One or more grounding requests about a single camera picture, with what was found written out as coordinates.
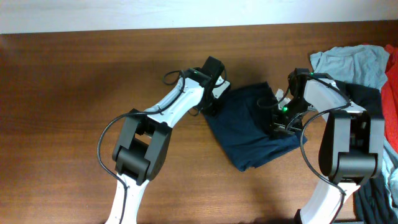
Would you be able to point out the black garment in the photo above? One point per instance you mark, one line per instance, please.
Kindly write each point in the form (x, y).
(376, 199)

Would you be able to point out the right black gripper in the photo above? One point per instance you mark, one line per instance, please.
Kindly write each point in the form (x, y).
(277, 124)

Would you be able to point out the red garment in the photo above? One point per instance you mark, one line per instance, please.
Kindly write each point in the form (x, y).
(389, 97)

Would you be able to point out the navy blue shorts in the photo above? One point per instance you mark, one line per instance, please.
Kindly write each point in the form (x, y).
(243, 129)

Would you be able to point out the light grey t-shirt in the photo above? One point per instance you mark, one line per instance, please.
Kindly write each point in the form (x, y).
(362, 64)

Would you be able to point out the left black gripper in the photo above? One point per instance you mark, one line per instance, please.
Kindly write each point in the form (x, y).
(215, 109)

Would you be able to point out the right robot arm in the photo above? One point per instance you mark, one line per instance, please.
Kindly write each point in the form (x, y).
(336, 161)

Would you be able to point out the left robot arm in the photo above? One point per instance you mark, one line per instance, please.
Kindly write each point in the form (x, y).
(143, 142)

